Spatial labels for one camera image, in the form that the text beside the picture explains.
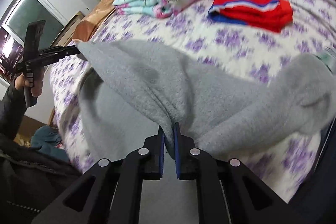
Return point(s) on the black jacket sleeve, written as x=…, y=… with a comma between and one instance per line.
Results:
x=30, y=180

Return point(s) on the window with white frame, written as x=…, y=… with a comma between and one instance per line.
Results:
x=13, y=30

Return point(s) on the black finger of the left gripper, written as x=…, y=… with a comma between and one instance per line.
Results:
x=54, y=54

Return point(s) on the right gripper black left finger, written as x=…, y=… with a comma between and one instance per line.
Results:
x=110, y=191

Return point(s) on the red folded garment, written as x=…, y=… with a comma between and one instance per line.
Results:
x=271, y=15

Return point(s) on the purple floral bedsheet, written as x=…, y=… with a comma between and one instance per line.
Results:
x=246, y=52

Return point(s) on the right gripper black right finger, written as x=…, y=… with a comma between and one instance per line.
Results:
x=228, y=191

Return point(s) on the teal cloth on floor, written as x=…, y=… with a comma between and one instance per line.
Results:
x=47, y=140

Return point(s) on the person's left hand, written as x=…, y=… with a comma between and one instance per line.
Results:
x=36, y=89

